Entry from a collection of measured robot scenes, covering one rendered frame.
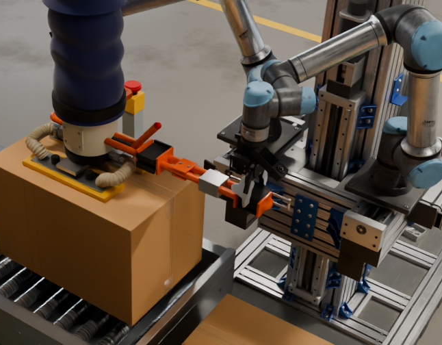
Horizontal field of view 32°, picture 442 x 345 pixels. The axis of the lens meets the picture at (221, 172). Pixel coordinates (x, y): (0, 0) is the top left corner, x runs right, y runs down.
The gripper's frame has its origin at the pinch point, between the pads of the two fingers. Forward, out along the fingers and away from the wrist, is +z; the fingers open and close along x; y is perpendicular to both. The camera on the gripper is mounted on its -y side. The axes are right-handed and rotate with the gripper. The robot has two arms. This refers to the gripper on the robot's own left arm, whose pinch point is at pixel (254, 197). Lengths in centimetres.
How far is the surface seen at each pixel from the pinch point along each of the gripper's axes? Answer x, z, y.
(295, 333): -16, 62, -13
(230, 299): -16, 62, 14
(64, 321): 26, 61, 54
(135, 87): -46, 12, 79
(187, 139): -162, 116, 132
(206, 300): -14, 65, 22
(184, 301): 0, 55, 23
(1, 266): 19, 61, 90
